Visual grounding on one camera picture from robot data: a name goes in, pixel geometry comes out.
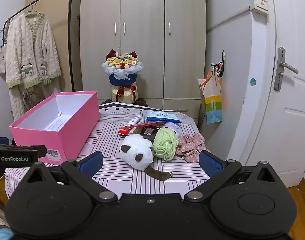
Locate pink floral scrunchie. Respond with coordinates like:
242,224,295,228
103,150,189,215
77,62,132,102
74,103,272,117
176,133,207,164

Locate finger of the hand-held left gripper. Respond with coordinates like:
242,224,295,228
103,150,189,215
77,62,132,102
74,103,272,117
0,143,47,157
0,150,39,171

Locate white tube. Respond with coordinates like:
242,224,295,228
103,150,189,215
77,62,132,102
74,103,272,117
126,115,141,127

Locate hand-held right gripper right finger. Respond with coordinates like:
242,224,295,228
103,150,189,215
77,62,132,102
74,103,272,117
184,150,288,203

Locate colourful striped paper bag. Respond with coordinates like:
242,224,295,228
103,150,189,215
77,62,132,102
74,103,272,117
197,70,223,124

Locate green yarn ball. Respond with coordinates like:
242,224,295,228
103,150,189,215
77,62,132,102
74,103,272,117
140,127,179,160

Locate white fleece pajama top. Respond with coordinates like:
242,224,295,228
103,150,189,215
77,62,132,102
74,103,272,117
5,12,62,89

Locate flower bouquet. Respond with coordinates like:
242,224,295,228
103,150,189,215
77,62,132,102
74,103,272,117
101,47,144,103

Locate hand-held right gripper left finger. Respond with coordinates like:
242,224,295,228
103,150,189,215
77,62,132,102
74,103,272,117
16,151,118,204

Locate white wall switch box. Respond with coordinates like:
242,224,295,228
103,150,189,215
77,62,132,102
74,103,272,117
250,0,270,15

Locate white door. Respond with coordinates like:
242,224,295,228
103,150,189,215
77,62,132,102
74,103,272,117
243,0,305,188

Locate beige wardrobe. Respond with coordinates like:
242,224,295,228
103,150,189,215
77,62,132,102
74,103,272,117
79,0,208,120

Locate cream tote bag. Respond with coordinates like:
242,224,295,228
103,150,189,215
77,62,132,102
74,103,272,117
0,45,8,83

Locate beige wooden board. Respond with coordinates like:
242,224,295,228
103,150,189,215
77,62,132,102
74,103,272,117
25,0,80,93

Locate panda plush toy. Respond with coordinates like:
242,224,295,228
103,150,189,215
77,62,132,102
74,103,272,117
119,134,174,182

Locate black hair ties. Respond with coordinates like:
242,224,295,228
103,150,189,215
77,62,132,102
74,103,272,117
211,50,225,78

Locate blue wet wipes pack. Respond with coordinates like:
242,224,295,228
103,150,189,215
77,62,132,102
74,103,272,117
144,110,182,124

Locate metal door handle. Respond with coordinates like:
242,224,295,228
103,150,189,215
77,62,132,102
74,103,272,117
273,47,299,91

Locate pink cardboard box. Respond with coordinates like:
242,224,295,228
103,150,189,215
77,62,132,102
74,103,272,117
9,91,101,166

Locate striped bed sheet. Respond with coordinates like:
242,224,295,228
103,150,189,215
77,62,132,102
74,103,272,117
5,101,213,200

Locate white paper slip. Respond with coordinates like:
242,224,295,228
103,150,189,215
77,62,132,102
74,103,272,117
42,116,69,132

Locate white fleece pajama pants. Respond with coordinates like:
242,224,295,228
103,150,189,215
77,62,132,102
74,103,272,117
11,81,61,121

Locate black clothes rack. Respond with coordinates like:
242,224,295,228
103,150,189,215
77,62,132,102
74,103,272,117
2,0,75,93

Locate purple plush toy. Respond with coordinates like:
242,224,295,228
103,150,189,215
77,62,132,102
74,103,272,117
163,122,182,137

